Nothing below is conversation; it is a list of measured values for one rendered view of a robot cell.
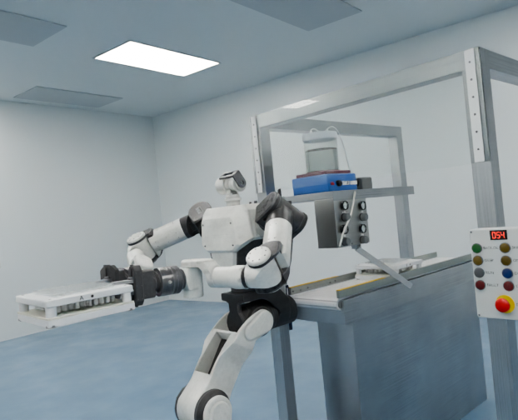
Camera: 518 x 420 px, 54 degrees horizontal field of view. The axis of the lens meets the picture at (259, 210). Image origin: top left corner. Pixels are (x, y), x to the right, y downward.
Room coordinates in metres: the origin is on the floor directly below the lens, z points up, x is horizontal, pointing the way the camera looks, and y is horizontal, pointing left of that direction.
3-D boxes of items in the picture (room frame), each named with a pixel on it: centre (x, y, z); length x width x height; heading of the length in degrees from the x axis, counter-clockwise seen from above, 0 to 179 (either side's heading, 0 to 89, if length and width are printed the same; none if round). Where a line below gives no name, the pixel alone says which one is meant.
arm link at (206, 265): (1.61, 0.20, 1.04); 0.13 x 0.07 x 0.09; 60
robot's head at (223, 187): (1.89, 0.10, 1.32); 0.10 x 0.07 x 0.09; 42
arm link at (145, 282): (1.55, 0.35, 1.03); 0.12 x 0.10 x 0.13; 124
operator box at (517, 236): (1.46, -0.69, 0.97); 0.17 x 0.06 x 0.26; 43
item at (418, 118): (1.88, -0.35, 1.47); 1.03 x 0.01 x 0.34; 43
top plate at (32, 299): (1.46, 0.55, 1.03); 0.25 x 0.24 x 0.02; 42
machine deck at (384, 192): (2.37, -0.40, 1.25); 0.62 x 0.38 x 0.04; 133
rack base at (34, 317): (1.46, 0.55, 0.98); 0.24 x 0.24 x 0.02; 42
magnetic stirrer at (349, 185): (2.21, -0.30, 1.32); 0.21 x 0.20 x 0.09; 43
